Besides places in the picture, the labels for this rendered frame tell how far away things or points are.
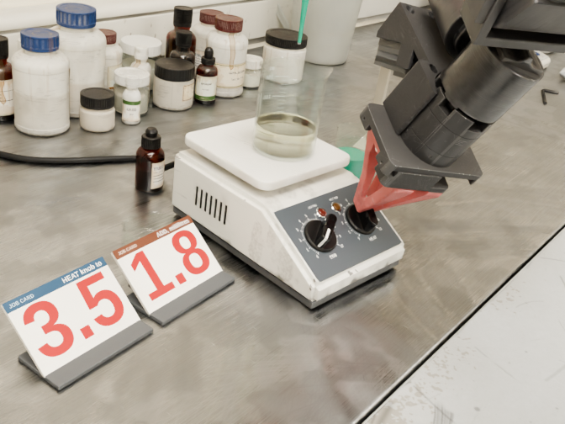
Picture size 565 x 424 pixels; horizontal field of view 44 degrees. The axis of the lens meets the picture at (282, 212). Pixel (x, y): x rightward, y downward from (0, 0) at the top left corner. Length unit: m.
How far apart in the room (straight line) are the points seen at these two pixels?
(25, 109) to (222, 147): 0.29
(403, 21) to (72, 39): 0.43
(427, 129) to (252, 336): 0.21
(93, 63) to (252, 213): 0.37
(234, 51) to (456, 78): 0.52
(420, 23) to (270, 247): 0.23
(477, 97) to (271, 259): 0.22
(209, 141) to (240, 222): 0.09
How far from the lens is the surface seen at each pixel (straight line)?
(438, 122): 0.55
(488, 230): 0.80
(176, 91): 0.96
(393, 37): 0.62
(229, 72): 1.02
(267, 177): 0.61
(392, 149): 0.56
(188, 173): 0.67
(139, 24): 1.08
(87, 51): 0.90
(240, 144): 0.67
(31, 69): 0.84
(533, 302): 0.70
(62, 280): 0.55
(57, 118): 0.87
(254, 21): 1.27
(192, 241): 0.62
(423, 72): 0.56
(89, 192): 0.75
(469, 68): 0.53
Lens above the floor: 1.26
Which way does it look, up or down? 29 degrees down
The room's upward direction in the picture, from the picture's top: 9 degrees clockwise
